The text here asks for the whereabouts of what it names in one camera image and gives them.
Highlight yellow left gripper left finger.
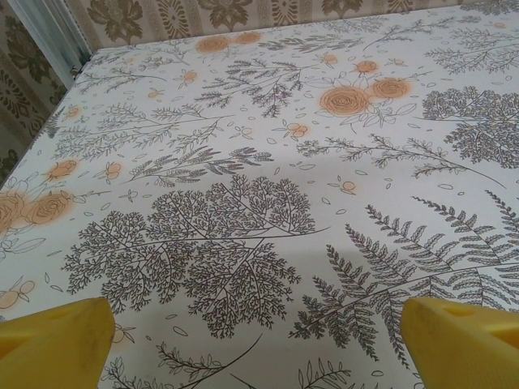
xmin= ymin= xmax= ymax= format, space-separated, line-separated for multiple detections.
xmin=0 ymin=297 xmax=117 ymax=389

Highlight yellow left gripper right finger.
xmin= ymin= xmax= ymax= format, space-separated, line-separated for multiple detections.
xmin=401 ymin=297 xmax=519 ymax=389

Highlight aluminium frame post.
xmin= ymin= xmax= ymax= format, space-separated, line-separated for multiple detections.
xmin=18 ymin=0 xmax=92 ymax=88

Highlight floral tablecloth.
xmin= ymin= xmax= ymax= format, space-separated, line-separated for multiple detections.
xmin=0 ymin=0 xmax=519 ymax=389

